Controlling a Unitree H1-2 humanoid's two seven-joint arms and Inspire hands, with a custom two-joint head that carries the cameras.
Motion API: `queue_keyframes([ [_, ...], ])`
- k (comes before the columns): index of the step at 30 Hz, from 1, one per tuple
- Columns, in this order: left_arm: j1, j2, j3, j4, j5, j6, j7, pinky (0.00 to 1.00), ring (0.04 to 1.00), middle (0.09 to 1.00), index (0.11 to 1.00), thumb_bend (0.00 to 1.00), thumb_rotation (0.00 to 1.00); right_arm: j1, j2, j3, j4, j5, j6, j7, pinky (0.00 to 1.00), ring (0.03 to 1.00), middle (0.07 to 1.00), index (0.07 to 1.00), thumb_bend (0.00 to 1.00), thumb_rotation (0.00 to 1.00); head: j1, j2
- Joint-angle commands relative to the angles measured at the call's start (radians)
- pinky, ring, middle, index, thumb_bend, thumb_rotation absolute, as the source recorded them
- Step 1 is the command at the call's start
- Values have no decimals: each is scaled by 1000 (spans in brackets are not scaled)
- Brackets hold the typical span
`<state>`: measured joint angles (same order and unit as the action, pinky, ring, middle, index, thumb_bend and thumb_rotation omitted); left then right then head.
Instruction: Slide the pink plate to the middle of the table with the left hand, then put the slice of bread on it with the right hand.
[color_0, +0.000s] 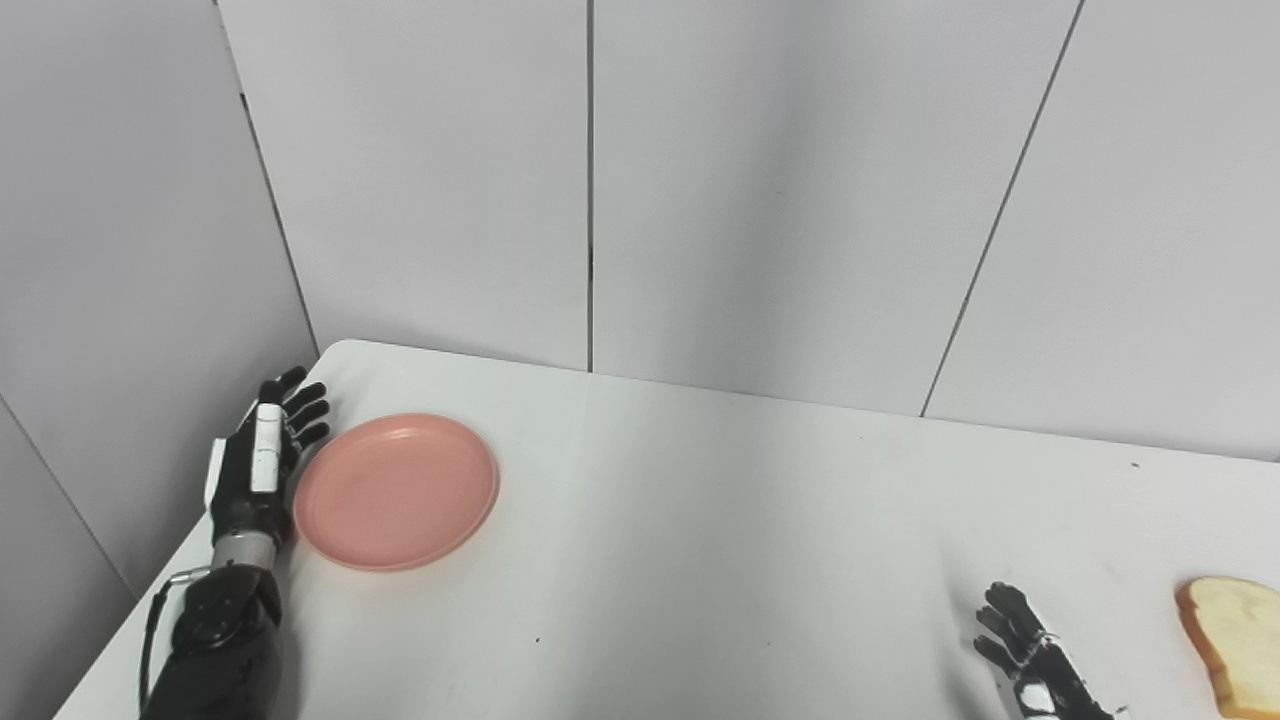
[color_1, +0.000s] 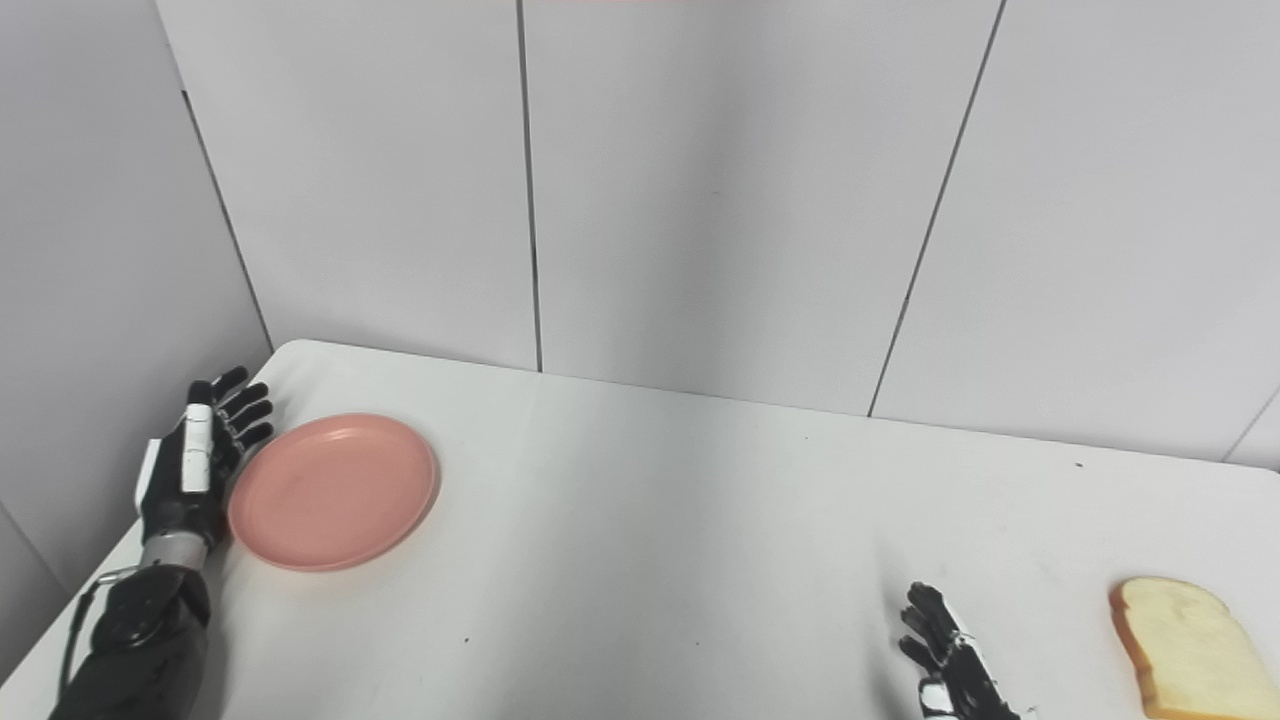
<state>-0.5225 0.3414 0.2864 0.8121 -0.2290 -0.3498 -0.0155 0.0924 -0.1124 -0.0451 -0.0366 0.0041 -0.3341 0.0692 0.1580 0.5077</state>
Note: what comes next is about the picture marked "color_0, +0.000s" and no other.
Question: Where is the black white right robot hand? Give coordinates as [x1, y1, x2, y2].
[973, 582, 1131, 720]

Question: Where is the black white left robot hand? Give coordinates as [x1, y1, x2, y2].
[204, 366, 331, 549]

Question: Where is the pink round plate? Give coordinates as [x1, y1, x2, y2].
[292, 413, 500, 573]

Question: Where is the slice of bread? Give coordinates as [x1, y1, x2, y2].
[1175, 576, 1280, 720]

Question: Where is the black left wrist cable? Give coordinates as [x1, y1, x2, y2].
[137, 567, 213, 717]

